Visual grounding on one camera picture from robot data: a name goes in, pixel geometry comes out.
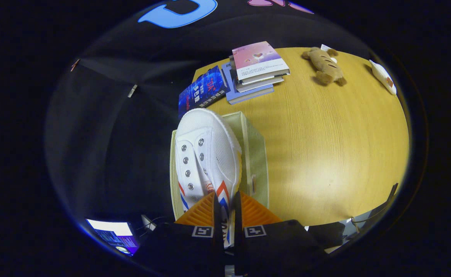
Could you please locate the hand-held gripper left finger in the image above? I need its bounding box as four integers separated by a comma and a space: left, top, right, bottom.
136, 191, 226, 277

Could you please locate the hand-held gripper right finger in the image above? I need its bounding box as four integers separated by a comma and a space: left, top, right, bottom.
232, 191, 327, 277

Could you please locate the pale green storage box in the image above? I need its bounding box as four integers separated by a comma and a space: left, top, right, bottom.
170, 111, 269, 222

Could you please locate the white canvas shoe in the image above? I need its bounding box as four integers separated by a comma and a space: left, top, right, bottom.
174, 108, 243, 249

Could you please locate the black fabric object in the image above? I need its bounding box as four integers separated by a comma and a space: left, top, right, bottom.
308, 221, 346, 250

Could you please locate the computer monitor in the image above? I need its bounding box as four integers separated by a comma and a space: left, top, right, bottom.
86, 219, 139, 256

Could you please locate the black backdrop cloth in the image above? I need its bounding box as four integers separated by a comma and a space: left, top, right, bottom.
45, 0, 372, 231

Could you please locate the dark blue book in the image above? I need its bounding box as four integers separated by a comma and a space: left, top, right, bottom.
178, 65, 230, 119

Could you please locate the grey book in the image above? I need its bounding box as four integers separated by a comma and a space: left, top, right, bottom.
229, 56, 285, 93

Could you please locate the pink cover book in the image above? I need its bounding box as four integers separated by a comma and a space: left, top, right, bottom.
232, 41, 290, 81

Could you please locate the brown plush toy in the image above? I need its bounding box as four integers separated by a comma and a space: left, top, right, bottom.
302, 47, 347, 86

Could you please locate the white pouch with red label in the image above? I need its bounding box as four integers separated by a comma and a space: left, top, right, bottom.
369, 59, 397, 95

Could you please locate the white device with cables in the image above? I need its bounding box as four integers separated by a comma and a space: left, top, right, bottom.
141, 214, 157, 231

